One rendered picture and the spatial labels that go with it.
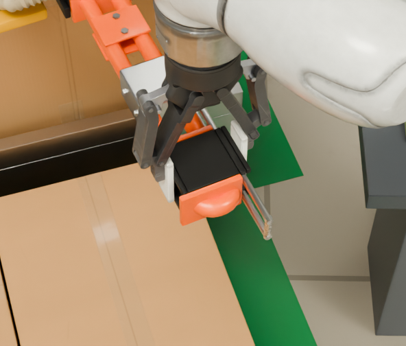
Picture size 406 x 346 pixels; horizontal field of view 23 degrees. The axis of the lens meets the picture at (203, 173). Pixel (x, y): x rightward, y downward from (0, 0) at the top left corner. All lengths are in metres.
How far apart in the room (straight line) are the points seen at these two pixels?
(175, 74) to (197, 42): 0.07
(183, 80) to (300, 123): 1.83
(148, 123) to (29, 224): 0.97
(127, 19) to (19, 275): 0.75
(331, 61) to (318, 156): 1.97
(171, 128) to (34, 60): 0.91
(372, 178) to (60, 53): 0.63
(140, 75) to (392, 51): 0.51
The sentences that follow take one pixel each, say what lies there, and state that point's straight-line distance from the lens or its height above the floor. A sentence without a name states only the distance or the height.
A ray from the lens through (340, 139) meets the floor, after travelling 2.76.
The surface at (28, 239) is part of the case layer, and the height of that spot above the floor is 0.54.
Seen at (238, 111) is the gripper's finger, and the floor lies 1.33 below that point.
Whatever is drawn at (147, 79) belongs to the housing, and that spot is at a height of 1.26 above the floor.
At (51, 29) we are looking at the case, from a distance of 1.87.
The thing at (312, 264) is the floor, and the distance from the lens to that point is 2.52.
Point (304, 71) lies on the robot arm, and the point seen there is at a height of 1.58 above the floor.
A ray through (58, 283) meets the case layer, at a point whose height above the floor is 0.54.
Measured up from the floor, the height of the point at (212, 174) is 1.26.
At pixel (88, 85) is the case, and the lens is 2.00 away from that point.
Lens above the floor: 2.14
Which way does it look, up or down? 53 degrees down
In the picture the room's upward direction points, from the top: straight up
